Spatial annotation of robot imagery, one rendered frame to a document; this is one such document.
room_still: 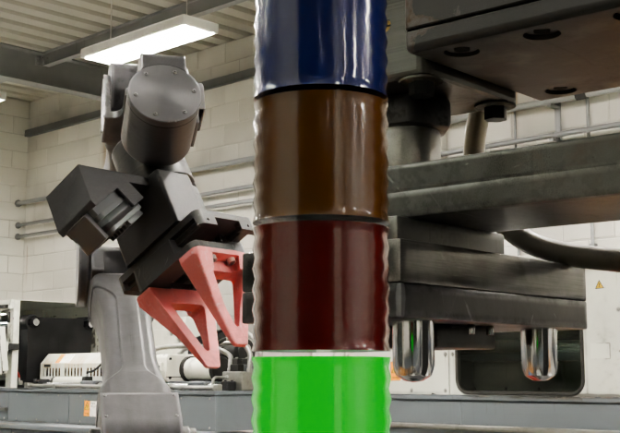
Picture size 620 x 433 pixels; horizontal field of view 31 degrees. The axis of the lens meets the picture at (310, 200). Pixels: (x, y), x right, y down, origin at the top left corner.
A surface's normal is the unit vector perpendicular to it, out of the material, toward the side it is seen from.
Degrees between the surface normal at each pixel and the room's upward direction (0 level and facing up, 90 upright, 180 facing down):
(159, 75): 65
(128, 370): 37
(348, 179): 104
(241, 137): 90
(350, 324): 76
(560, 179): 90
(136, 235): 89
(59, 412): 90
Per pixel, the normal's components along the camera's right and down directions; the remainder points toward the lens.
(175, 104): 0.22, -0.56
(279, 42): -0.58, -0.36
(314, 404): -0.11, 0.09
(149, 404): 0.15, -0.88
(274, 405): -0.68, 0.14
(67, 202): -0.64, -0.13
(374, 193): 0.70, -0.34
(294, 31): -0.36, 0.11
